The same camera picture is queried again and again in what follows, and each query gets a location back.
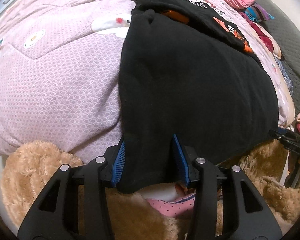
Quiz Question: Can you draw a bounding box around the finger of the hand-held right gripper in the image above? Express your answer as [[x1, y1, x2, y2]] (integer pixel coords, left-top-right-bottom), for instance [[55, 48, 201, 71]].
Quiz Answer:
[[269, 127, 300, 153]]

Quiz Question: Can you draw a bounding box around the pink strawberry print quilt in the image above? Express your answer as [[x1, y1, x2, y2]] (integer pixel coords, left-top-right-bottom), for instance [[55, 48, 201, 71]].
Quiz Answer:
[[0, 0, 295, 158]]

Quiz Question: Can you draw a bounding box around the black sweater with orange cuffs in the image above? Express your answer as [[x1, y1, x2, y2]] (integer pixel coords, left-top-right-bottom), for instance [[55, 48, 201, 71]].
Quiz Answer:
[[117, 0, 279, 194]]

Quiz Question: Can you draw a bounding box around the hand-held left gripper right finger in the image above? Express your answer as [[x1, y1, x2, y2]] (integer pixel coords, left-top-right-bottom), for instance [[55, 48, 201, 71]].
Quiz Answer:
[[172, 134, 283, 240]]

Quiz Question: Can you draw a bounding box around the grey quilted headboard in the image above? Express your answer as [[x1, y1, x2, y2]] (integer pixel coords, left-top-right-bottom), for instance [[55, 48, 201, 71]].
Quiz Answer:
[[255, 0, 300, 113]]

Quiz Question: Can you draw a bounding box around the striped pillow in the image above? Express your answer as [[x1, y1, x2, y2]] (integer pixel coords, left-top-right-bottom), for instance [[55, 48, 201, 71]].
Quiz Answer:
[[242, 2, 275, 22]]

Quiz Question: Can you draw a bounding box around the blue floral cloth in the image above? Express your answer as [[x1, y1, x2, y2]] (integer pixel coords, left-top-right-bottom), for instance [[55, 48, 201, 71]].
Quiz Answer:
[[275, 57, 294, 97]]

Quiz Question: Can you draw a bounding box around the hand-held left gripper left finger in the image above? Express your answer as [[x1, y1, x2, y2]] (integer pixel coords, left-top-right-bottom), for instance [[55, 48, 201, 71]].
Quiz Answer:
[[17, 136, 127, 240]]

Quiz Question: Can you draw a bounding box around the beige fuzzy blanket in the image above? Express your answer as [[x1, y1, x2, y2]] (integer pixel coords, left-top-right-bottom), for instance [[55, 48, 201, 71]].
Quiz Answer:
[[1, 140, 300, 240]]

